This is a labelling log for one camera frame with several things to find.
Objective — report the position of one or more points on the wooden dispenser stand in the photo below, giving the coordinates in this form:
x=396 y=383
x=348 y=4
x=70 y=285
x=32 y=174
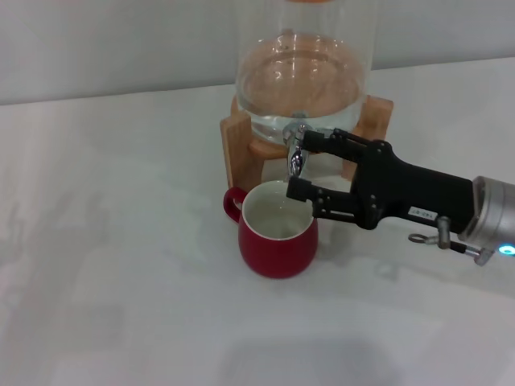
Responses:
x=237 y=153

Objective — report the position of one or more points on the red cup white inside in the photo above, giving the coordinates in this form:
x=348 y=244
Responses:
x=273 y=257

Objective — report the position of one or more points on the glass water dispenser jar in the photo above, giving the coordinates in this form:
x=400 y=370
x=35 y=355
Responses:
x=301 y=80

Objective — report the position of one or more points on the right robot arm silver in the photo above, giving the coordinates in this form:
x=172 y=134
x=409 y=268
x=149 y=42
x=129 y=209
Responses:
x=493 y=213

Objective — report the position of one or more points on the chrome faucet tap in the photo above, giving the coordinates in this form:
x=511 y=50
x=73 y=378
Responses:
x=296 y=161

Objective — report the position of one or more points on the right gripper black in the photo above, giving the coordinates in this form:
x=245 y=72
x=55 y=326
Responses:
x=414 y=189

